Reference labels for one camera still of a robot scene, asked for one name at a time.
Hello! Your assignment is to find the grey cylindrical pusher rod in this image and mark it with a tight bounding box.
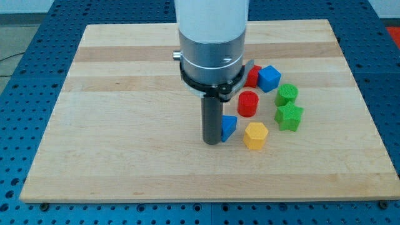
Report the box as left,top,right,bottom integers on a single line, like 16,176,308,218
201,97,223,145

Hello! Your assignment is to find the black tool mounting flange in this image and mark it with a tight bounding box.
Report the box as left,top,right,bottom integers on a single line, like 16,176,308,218
179,59,254,103

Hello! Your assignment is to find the blue triangle block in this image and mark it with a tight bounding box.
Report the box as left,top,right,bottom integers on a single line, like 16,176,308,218
221,115,238,142

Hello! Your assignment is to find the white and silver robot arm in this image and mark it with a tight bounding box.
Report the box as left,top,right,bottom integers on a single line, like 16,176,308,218
173,0,254,145

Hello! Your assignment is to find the red block behind arm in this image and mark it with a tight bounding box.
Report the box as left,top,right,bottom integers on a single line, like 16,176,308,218
244,65,262,88

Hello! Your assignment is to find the red cylinder block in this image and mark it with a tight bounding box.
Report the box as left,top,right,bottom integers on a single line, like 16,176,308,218
237,91,259,118

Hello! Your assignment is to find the blue cube block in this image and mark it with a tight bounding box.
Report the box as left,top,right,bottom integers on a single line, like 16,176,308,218
257,66,281,93

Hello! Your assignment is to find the yellow hexagon block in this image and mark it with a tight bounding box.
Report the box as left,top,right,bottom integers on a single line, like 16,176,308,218
243,122,269,150

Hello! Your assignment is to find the green cylinder block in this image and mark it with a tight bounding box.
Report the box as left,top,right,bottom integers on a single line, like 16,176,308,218
274,84,299,106

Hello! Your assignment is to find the green star block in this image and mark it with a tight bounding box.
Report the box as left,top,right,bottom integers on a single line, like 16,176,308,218
274,101,304,132

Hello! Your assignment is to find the wooden board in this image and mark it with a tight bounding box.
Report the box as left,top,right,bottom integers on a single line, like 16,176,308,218
20,19,399,203

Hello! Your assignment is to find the black cable on floor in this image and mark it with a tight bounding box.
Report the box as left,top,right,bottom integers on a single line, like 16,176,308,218
0,51,25,78

